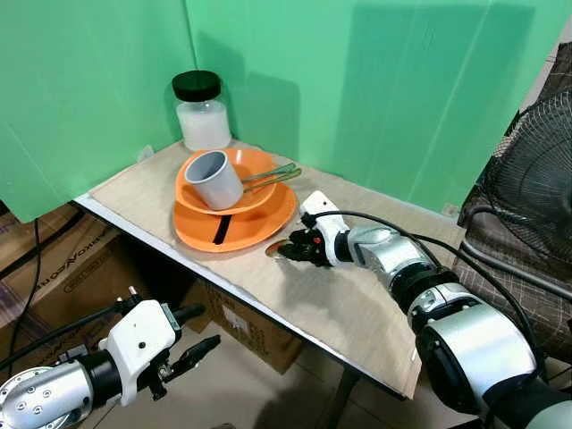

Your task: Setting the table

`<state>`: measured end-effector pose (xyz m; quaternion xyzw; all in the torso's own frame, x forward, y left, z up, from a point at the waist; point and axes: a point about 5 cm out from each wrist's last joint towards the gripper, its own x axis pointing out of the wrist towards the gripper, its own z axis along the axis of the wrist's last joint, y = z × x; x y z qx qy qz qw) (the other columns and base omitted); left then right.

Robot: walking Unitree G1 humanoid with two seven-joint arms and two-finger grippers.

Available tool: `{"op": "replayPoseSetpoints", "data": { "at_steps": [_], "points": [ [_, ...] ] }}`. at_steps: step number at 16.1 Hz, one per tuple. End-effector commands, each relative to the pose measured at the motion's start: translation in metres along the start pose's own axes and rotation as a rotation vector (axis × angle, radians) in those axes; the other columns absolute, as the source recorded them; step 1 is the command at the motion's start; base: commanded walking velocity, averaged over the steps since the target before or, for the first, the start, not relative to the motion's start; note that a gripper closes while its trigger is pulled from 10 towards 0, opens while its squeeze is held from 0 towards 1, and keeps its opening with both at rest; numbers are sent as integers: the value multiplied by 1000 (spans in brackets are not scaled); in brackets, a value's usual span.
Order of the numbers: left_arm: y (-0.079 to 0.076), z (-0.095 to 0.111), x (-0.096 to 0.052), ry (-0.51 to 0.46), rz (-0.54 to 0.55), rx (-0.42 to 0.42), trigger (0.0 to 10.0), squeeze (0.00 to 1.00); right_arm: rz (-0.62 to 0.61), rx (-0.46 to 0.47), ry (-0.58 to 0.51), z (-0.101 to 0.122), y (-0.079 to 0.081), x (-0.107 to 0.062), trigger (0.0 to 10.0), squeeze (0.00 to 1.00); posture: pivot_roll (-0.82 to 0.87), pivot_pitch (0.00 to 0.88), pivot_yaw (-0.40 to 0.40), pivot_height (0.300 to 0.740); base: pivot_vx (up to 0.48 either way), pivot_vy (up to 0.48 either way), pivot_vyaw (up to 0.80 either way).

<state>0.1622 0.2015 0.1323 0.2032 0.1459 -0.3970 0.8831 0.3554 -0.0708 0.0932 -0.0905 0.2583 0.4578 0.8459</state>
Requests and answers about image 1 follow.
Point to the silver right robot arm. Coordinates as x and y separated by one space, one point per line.
478 349

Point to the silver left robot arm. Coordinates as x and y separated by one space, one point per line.
45 393

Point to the orange plate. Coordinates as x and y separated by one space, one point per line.
259 228

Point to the small cardboard box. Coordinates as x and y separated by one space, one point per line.
250 331

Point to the orange bowl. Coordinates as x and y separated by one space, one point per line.
255 198

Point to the gold metal cutlery piece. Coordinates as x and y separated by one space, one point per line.
273 171
281 179

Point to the black flat stick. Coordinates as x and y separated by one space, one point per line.
222 230

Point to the grey cup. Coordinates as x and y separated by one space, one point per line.
217 186

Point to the glass jar with black lid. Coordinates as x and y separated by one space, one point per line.
204 125

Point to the checked fabric chair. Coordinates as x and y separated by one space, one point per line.
500 268

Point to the black electric fan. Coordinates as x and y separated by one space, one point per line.
536 179

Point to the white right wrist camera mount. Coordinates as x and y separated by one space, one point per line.
325 214

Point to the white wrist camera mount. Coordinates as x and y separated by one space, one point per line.
325 214
138 344

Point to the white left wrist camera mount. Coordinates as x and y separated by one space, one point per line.
138 344

